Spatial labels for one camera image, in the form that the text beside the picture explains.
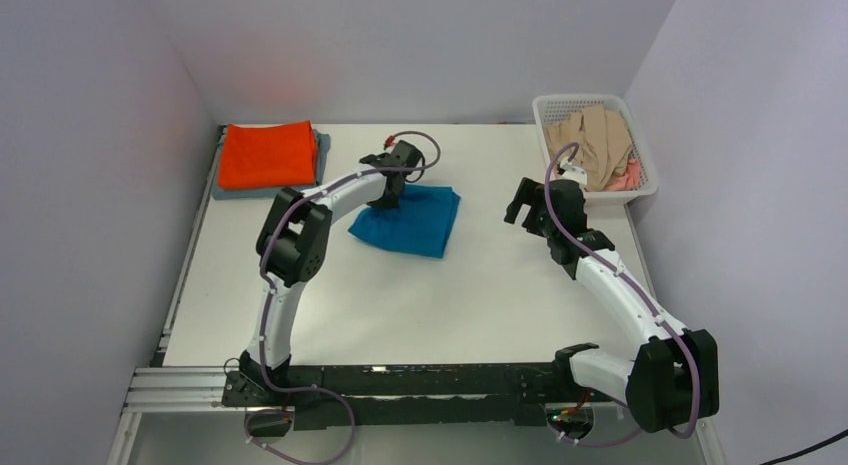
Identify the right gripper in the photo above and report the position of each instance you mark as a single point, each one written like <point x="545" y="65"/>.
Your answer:
<point x="528" y="192"/>

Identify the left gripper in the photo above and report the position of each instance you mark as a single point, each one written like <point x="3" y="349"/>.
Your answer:
<point x="389" y="203"/>

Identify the blue t shirt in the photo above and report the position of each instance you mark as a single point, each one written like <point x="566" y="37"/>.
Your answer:
<point x="421" y="225"/>

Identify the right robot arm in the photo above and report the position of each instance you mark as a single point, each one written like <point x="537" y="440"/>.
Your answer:
<point x="672" y="381"/>

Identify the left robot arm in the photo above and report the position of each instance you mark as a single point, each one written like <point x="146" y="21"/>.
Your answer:
<point x="293" y="242"/>

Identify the folded grey t shirt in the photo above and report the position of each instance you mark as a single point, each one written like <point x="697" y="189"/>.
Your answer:
<point x="323" y="142"/>

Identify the white plastic basket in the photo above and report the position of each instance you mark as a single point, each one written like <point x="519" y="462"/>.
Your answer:
<point x="549" y="109"/>

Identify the beige t shirt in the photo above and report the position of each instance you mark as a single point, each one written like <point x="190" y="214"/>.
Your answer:
<point x="603" y="138"/>

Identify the pink t shirt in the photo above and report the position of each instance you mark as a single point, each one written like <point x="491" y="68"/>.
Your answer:
<point x="629" y="179"/>

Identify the folded orange t shirt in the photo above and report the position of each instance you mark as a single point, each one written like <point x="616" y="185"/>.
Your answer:
<point x="265" y="157"/>

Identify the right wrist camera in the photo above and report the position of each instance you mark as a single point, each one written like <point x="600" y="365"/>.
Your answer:
<point x="568" y="171"/>

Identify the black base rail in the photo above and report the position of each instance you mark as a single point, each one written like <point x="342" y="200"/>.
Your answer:
<point x="320" y="396"/>

